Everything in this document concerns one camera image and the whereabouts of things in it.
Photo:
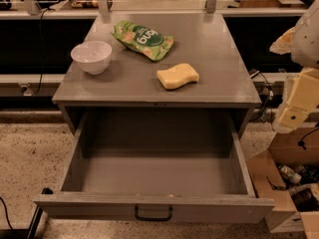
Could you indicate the yellow sponge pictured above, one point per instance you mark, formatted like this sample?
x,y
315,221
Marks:
x,y
177,76

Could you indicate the black drawer handle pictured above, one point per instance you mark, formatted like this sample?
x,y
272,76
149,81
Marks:
x,y
156,214

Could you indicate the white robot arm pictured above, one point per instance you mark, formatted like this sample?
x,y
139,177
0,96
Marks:
x,y
302,41

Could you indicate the plastic bottle in box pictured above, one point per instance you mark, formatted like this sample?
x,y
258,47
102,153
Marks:
x,y
289,174

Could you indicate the brown cardboard box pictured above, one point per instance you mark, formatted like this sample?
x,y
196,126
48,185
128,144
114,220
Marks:
x,y
295,205

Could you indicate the white bowl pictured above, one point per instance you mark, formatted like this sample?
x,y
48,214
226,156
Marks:
x,y
93,57

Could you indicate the grey metal cabinet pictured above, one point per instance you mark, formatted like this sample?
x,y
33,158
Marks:
x,y
200,39

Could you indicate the black floor stand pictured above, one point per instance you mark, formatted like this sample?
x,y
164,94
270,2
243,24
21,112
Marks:
x,y
25,233

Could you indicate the green snack bag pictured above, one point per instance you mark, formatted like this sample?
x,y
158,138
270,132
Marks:
x,y
142,39

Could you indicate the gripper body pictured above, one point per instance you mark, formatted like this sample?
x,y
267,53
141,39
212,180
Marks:
x,y
307,40

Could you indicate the open grey top drawer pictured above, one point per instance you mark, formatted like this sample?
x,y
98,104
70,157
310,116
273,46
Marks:
x,y
189,159

